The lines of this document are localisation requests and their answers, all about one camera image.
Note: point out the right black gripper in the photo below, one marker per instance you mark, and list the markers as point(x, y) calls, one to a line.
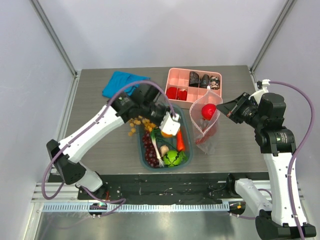
point(239, 108)

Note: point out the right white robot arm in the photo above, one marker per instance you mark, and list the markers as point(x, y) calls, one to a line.
point(282, 218)

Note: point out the red toy lobster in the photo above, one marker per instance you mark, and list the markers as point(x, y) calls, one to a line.
point(210, 130)

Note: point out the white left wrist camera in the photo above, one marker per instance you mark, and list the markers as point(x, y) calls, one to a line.
point(170, 125)

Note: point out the teal plastic basket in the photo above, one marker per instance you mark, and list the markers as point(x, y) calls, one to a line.
point(186, 155)

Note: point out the red rolled sock left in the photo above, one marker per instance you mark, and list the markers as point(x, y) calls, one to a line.
point(171, 92)

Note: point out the toy green onion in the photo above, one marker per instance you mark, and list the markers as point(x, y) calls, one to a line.
point(157, 138)

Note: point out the floral rolled sock right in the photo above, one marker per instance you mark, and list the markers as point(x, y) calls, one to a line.
point(215, 83)

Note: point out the brown longan bunch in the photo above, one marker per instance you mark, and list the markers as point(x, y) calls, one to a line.
point(135, 124)

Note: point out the orange toy fruit cluster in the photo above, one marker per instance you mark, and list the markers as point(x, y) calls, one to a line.
point(149, 126)

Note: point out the dark rolled sock left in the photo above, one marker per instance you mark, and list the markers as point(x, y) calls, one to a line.
point(194, 79)

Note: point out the purple grape bunch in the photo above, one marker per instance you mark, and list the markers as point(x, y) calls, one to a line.
point(150, 155)

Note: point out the white slotted cable duct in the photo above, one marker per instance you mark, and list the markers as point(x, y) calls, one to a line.
point(130, 208)

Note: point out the red toy apple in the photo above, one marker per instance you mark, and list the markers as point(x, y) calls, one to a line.
point(208, 110)

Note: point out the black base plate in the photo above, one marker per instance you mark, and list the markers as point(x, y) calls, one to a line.
point(167, 189)

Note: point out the blue folded cloth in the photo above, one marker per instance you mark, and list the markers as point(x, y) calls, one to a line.
point(118, 80)

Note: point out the green toy melon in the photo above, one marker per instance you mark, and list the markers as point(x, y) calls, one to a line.
point(172, 159)

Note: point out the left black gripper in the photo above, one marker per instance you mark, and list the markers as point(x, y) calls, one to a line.
point(164, 110)

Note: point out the pink divided organizer box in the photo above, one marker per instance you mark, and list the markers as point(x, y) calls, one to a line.
point(179, 77)

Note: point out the dark rolled sock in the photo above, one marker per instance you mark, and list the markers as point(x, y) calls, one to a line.
point(205, 81)
point(194, 79)

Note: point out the red rolled sock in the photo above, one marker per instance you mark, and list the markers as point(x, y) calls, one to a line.
point(171, 92)
point(181, 94)

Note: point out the orange toy carrot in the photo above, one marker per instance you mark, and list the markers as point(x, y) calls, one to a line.
point(180, 144)

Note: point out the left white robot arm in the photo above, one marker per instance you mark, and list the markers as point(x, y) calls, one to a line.
point(133, 100)

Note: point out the white toy garlic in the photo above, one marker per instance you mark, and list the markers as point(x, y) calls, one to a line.
point(164, 149)

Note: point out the dark rolled sock middle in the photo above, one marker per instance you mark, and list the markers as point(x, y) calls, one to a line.
point(205, 81)

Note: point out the yellow toy mango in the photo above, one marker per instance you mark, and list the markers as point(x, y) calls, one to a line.
point(165, 135)

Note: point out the red rolled sock right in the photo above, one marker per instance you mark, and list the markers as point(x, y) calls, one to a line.
point(181, 94)

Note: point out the clear zip top bag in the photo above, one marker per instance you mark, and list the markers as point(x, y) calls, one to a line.
point(205, 120)

